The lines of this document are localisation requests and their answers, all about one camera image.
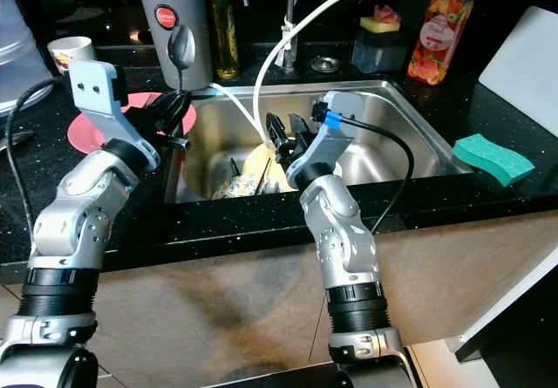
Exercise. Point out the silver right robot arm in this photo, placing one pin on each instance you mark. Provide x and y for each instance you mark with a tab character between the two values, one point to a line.
344	240

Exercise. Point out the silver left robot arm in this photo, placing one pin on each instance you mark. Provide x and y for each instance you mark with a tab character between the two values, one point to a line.
70	222

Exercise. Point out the yellow plate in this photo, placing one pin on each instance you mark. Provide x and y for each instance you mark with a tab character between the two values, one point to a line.
261	161

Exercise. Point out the dark cutlery piece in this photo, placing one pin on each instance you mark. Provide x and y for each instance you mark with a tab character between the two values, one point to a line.
263	174

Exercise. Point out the thin white tube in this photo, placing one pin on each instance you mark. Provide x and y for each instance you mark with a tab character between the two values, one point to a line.
240	109

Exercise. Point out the grey canister with red logo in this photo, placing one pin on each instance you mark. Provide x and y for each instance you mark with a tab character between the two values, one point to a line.
170	52

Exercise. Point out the patterned bowl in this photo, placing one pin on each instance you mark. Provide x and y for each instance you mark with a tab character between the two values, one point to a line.
240	187

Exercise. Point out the chrome round cap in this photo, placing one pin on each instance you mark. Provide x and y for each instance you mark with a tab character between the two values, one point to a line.
324	64

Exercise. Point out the glass oil bottle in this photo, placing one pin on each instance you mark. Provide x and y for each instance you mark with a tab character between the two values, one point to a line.
224	35

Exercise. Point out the pink plate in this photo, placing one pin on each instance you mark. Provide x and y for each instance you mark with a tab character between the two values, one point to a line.
87	131

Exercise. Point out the dark sponge holder box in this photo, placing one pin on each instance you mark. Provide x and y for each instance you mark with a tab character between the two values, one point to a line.
377	55

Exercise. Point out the white printed cup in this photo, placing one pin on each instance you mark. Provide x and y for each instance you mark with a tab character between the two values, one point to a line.
71	55

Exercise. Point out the stainless steel sink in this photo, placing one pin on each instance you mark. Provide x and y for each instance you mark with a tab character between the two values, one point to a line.
410	135

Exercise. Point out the chrome faucet pipe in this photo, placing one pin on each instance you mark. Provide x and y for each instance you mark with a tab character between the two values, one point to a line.
289	13

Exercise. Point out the yellow sponge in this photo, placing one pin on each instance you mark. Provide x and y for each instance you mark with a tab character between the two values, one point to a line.
377	25

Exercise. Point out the pink scrubber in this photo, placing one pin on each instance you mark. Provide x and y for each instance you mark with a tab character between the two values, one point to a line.
388	13

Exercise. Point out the metal utensil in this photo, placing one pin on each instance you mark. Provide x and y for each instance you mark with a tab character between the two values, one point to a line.
19	139

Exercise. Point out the white stacked containers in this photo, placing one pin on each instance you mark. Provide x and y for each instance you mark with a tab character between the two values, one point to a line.
19	61

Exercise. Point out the orange dish soap pump bottle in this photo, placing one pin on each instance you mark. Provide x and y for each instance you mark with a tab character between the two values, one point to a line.
438	44

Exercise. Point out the green sponge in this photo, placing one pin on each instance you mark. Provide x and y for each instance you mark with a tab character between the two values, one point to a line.
493	159

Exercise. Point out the white board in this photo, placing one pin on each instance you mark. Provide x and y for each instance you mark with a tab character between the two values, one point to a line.
523	61

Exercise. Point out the white-edged cabinet door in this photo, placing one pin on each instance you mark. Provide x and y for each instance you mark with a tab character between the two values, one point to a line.
510	309

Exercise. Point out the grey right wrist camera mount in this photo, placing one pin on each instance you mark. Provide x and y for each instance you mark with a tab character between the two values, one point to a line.
340	135

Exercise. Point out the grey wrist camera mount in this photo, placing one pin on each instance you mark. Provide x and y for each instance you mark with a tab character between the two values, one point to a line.
340	135
100	96

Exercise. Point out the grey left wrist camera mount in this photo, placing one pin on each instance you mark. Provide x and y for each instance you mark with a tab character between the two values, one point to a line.
100	96

